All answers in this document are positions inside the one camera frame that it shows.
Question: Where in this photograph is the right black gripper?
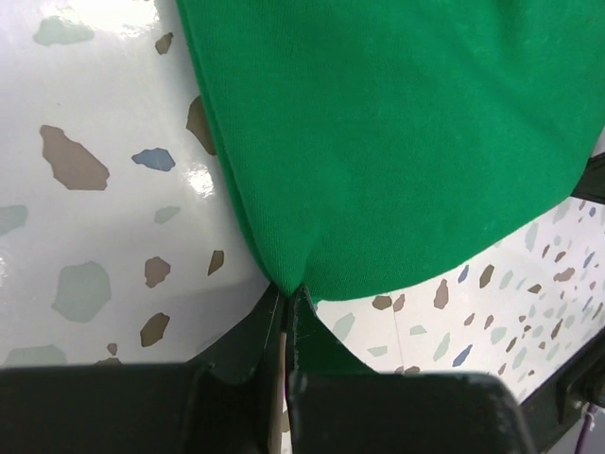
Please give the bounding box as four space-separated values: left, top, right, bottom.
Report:
521 331 604 453

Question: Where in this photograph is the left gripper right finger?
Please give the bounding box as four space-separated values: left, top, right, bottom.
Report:
285 288 535 454

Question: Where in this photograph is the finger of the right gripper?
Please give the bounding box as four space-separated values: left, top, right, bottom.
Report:
571 153 605 205

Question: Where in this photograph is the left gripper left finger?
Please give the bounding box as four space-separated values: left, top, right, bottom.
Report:
1 287 285 453

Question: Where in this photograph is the green t-shirt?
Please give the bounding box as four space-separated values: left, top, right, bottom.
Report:
174 0 605 304

